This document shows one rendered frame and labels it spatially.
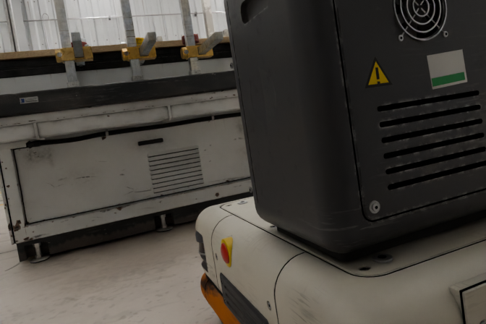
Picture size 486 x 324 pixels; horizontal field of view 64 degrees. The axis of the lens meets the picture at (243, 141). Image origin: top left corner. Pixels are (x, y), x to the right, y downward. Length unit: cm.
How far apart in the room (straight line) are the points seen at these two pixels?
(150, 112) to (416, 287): 142
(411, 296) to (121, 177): 163
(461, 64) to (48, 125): 147
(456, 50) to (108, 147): 161
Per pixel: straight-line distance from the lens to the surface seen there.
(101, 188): 194
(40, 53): 192
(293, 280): 52
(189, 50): 176
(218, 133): 202
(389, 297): 44
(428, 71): 54
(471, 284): 49
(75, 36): 146
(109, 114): 171
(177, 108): 174
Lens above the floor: 47
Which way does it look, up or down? 3 degrees down
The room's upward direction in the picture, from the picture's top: 9 degrees counter-clockwise
